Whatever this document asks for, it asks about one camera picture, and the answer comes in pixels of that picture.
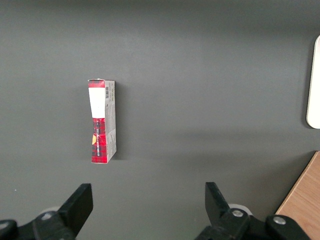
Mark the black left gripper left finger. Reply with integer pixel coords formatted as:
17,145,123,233
32,183,94,240

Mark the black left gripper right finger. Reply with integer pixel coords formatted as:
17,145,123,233
194,181,254,240

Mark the cream rectangular tray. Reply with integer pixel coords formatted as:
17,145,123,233
305,34,320,130

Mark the wooden drawer cabinet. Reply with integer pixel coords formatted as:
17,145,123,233
274,150,320,240

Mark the red and grey carton box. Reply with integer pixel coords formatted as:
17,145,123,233
87,78,118,165

